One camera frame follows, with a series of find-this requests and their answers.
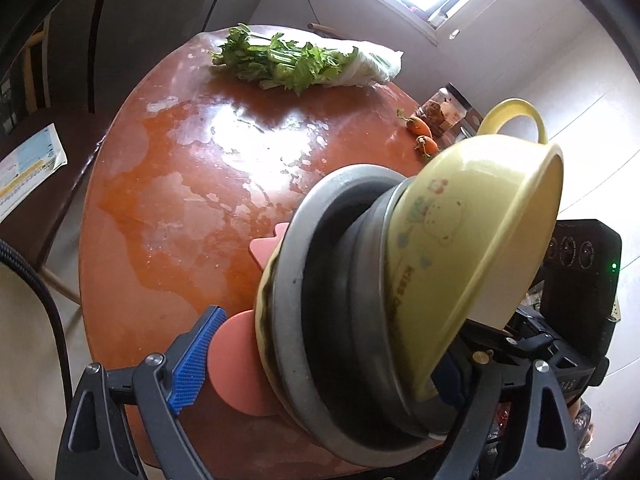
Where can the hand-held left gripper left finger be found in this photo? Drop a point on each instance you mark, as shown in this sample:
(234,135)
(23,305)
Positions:
(192,355)

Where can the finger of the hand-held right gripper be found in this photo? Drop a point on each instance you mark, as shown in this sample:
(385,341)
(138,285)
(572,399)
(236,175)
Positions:
(500,340)

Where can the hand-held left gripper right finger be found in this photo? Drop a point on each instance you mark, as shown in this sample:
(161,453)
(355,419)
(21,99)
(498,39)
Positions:
(452,382)

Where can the large steel bowl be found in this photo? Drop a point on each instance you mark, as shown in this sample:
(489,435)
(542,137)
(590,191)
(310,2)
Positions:
(295,310)

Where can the medium steel bowl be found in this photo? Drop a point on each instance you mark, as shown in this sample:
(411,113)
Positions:
(372,285)

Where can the person's patterned clothing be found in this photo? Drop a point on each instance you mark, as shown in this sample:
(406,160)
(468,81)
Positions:
(582,425)

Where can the carrot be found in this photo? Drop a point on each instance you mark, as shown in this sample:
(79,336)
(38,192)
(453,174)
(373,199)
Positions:
(416,124)
(426,145)

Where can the black-lidded pickle jar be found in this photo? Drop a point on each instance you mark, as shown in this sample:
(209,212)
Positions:
(445,110)

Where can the printed paper leaflet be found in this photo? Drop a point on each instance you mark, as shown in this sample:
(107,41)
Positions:
(25,170)

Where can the bagged celery bunch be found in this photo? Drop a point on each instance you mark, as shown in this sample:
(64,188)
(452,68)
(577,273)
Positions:
(300,60)

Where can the light wooden chair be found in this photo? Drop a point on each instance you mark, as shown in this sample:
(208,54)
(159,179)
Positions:
(35,60)

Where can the dark refrigerator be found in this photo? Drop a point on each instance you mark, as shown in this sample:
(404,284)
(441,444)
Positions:
(150,20)

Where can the wooden chair with curved back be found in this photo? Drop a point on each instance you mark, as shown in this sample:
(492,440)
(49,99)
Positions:
(325,29)

